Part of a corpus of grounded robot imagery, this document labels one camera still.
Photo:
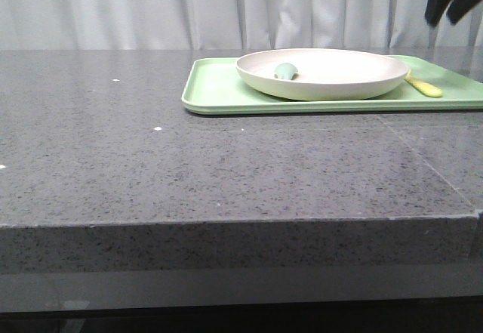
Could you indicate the light green tray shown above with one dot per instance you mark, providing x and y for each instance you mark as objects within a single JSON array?
[{"x": 215, "y": 88}]

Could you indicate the yellow plastic fork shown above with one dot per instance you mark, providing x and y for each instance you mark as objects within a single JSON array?
[{"x": 423, "y": 87}]

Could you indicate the white round plate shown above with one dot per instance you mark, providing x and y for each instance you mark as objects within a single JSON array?
[{"x": 323, "y": 74}]

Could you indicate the white curtain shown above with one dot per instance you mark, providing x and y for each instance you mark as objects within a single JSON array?
[{"x": 227, "y": 24}]

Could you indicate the sage green spoon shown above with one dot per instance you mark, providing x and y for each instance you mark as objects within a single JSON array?
[{"x": 286, "y": 71}]

